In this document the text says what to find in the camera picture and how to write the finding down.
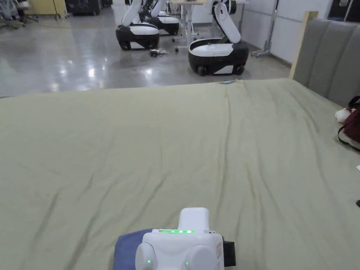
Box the white-legged wheeled table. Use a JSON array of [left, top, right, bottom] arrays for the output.
[[168, 0, 209, 53]]

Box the white plush toy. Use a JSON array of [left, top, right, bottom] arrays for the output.
[[334, 108, 351, 123]]

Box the white and black robot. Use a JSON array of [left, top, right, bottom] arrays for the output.
[[115, 0, 160, 51], [140, 0, 180, 36], [188, 0, 250, 77]]

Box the dark red bag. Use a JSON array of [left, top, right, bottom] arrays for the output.
[[337, 95, 360, 153]]

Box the bed with pale green sheet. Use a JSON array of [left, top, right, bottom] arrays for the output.
[[0, 78, 360, 270]]

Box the office chair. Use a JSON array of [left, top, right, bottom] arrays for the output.
[[0, 0, 40, 28]]

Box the grey padded headboard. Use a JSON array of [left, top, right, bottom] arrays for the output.
[[289, 11, 360, 108]]

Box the metal wheeled stand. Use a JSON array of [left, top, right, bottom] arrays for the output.
[[251, 0, 279, 58]]

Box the dark blue garment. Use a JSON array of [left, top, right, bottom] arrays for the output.
[[114, 230, 154, 270]]

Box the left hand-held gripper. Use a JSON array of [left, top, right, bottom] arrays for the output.
[[135, 207, 236, 270]]

